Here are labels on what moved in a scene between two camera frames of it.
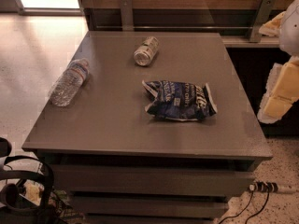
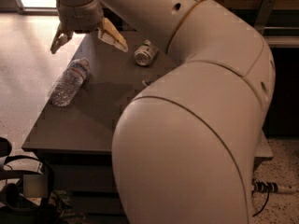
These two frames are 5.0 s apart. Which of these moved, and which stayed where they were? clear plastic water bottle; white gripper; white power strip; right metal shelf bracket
Moved: white gripper
Stayed: clear plastic water bottle; white power strip; right metal shelf bracket
